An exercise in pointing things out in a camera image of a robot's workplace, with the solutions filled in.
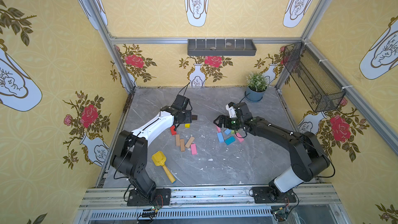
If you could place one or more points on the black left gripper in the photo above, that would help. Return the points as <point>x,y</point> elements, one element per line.
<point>186,117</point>

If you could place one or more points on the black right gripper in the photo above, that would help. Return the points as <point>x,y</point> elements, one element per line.
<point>226,121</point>

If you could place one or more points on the red block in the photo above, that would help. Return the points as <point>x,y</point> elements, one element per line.
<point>173,130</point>

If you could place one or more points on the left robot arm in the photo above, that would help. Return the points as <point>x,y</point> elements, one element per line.
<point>130,153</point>

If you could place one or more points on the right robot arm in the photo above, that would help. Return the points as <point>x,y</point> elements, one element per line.
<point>307,157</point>

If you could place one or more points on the light blue short block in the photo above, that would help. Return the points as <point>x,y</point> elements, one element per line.
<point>227,131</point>

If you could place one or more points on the light blue long block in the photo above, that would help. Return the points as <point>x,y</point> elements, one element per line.
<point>220,137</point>

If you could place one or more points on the teal block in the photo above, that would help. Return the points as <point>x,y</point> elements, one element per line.
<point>230,140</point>

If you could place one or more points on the natural wood block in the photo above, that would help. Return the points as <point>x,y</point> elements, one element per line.
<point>177,138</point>
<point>182,145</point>
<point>189,142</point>

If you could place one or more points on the blue plant pot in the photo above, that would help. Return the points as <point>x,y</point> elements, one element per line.
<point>254,96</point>

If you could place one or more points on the yellow toy shovel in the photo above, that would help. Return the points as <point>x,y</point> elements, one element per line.
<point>159,160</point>

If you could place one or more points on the green artificial plant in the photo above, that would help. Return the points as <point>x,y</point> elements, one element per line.
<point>257,82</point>

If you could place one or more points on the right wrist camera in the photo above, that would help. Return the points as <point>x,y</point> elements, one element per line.
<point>239,111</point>

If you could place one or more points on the grey wall shelf tray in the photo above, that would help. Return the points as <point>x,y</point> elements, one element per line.
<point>221,47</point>

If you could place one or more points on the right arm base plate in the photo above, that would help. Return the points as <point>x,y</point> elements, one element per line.
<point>272,195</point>

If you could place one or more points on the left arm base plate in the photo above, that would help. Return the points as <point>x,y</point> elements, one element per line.
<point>160,197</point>

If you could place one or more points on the black wire mesh basket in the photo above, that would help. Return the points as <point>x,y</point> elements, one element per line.
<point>320,88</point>

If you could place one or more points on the aluminium rail frame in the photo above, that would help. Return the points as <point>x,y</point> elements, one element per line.
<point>305,204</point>

